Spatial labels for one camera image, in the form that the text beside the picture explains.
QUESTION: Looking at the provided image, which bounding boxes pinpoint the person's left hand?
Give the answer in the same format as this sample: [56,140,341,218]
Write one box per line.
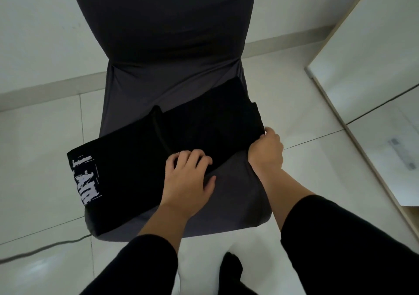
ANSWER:
[159,149,217,221]

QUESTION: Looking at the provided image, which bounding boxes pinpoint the person's right hand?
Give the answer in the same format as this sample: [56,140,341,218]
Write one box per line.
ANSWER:
[247,127,285,175]

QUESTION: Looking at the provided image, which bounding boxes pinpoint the black garment white print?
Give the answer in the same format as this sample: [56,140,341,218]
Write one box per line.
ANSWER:
[67,77,266,236]

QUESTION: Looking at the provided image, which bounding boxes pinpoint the person's left forearm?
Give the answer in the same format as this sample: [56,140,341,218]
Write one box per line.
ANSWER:
[79,203,192,295]

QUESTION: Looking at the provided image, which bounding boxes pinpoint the person's right forearm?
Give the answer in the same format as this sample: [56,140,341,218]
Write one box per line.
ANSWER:
[257,168,419,295]

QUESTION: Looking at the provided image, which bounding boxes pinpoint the person's white trouser leg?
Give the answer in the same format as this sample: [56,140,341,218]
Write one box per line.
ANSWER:
[172,221,297,295]

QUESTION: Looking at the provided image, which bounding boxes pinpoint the person's black sock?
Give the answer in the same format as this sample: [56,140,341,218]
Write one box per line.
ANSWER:
[218,252,259,295]

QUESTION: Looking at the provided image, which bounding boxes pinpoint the dark grey covered chair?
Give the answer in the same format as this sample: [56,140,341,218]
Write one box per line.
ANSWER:
[65,0,273,243]

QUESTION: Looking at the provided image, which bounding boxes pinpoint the grey cable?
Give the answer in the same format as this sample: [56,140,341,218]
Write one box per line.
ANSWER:
[0,234,92,265]

